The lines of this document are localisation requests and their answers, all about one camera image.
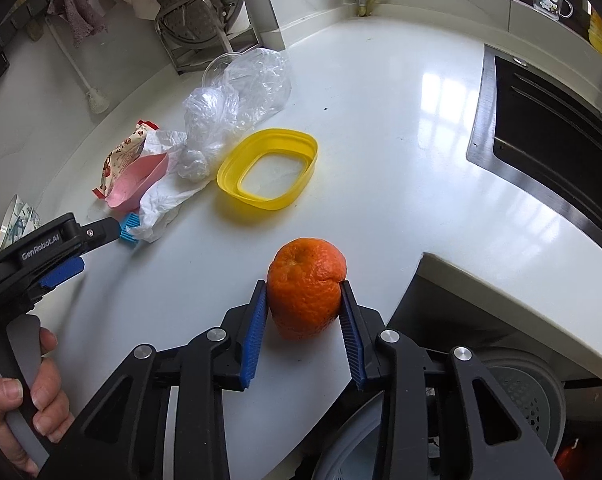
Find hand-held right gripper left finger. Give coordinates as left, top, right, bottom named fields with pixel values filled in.
left=41, top=280, right=269, bottom=480

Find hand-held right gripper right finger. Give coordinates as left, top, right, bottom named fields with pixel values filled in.
left=338, top=280, right=564, bottom=480

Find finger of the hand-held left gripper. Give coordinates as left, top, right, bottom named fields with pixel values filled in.
left=78, top=211, right=140, bottom=252
left=38, top=256, right=86, bottom=291

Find white plastic bag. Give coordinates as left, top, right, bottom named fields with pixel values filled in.
left=128, top=130, right=216, bottom=243

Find pink plastic scoop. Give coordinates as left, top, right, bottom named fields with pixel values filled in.
left=105, top=152, right=170, bottom=212

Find orange mandarin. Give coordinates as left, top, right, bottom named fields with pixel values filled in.
left=267, top=237, right=348, bottom=341

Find clear plastic bag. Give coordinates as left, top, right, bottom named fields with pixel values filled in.
left=178, top=49, right=292, bottom=181

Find grey trash bin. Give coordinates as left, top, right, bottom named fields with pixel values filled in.
left=313, top=345, right=566, bottom=480

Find yellow plastic container lid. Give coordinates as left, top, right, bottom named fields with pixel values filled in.
left=217, top=128, right=319, bottom=211

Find person's left hand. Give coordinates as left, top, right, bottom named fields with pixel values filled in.
left=0, top=327, right=76, bottom=468

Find white patterned ceramic bowl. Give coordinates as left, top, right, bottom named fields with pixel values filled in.
left=11, top=205, right=42, bottom=241
left=0, top=194, right=34, bottom=251

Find red patterned snack wrapper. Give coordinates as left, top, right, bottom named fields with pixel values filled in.
left=92, top=120, right=160, bottom=201

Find metal dish rack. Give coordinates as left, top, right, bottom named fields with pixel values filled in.
left=155, top=0, right=264, bottom=76

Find purple hanging cloth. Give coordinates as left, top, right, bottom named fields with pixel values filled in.
left=48, top=0, right=106, bottom=48

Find black kitchen sink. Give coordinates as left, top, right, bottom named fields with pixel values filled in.
left=467, top=44, right=602, bottom=261

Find white long-handled brush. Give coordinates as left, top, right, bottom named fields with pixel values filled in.
left=46, top=22, right=109, bottom=113

